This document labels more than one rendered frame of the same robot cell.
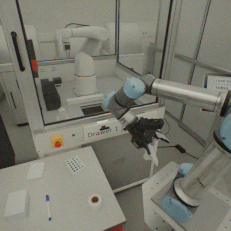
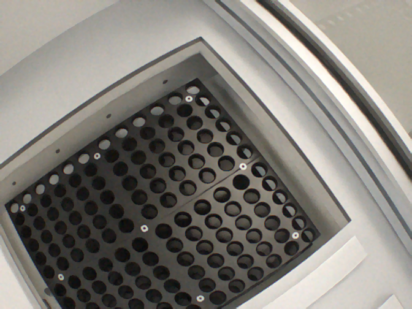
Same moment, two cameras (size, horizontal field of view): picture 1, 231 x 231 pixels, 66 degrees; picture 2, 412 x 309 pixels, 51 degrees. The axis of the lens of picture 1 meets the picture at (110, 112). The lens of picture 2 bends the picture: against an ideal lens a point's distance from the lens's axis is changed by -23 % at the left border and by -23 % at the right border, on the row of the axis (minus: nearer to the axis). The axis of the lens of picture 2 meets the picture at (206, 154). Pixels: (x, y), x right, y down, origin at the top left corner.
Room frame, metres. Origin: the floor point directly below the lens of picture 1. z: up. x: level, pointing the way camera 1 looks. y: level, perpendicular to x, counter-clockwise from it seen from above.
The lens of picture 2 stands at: (1.36, -0.04, 1.29)
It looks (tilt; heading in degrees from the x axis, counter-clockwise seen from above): 65 degrees down; 252
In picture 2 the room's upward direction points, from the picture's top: 6 degrees clockwise
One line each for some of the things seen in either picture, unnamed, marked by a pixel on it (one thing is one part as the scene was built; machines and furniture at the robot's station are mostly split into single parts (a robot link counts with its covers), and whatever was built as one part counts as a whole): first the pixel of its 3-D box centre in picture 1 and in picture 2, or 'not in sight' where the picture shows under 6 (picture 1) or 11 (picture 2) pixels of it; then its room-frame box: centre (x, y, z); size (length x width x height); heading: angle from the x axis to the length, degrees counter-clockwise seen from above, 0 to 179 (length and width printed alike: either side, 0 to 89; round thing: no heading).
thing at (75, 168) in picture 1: (75, 166); not in sight; (0.80, 0.22, 0.78); 0.12 x 0.08 x 0.04; 36
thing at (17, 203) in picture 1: (17, 205); not in sight; (0.53, 0.46, 0.79); 0.13 x 0.09 x 0.05; 17
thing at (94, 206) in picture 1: (95, 201); not in sight; (0.55, 0.08, 0.78); 0.07 x 0.07 x 0.04
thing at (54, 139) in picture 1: (57, 141); not in sight; (0.92, 0.35, 0.88); 0.07 x 0.05 x 0.07; 112
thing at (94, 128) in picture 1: (102, 129); not in sight; (1.06, 0.05, 0.87); 0.29 x 0.02 x 0.11; 112
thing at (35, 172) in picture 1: (36, 170); not in sight; (0.77, 0.46, 0.77); 0.13 x 0.09 x 0.02; 9
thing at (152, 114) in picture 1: (140, 120); not in sight; (1.18, -0.24, 0.87); 0.29 x 0.02 x 0.11; 112
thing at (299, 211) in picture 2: not in sight; (252, 162); (1.27, -0.20, 0.90); 0.18 x 0.02 x 0.01; 112
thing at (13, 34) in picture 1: (18, 53); not in sight; (0.88, 0.44, 1.45); 0.05 x 0.03 x 0.19; 22
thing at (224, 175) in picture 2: not in sight; (147, 239); (1.36, -0.16, 0.87); 0.22 x 0.18 x 0.06; 22
